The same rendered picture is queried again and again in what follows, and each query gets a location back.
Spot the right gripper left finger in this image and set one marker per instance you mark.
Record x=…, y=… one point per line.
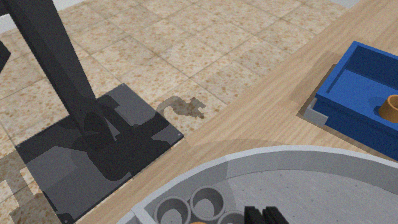
x=253, y=216

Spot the blue open-top crate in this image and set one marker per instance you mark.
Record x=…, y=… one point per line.
x=353, y=93

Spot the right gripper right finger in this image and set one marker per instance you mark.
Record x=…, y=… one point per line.
x=273, y=216

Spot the grey metal ring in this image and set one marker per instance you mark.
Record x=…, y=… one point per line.
x=207, y=192
x=172, y=202
x=232, y=216

